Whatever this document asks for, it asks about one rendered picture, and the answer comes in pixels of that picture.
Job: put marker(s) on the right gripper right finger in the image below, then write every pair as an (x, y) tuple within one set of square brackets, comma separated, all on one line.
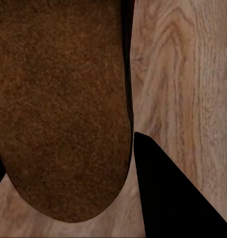
[(172, 206)]

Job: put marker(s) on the sandal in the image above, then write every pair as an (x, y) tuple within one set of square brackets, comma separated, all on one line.
[(66, 109)]

